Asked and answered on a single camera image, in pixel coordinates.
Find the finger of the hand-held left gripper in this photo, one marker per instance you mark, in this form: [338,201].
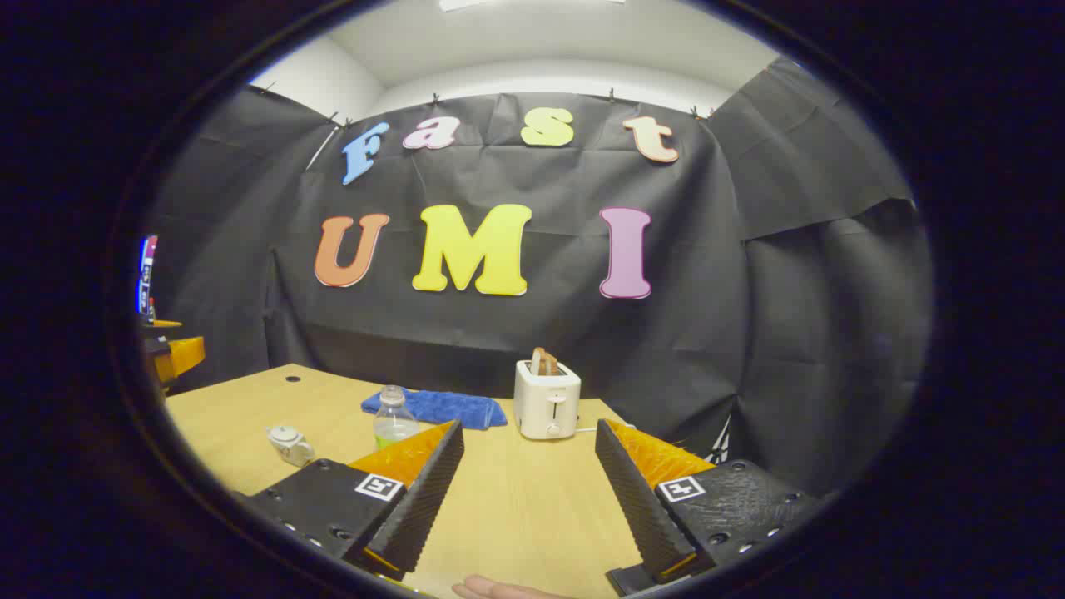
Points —
[187,353]
[166,324]

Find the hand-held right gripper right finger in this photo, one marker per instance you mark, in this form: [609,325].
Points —
[636,507]

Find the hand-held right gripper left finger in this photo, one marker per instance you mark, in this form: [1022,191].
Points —
[420,507]

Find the green label water bottle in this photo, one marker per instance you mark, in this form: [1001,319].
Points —
[395,428]

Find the white teacup lid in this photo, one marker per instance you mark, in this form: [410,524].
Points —
[284,433]

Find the white floral teacup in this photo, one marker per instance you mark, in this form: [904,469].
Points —
[293,451]

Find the computer monitor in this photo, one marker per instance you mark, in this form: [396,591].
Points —
[147,274]

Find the blue towel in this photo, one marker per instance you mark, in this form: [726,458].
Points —
[449,408]

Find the white toaster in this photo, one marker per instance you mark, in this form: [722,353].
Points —
[545,408]

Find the toast slice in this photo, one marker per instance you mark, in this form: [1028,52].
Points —
[542,363]

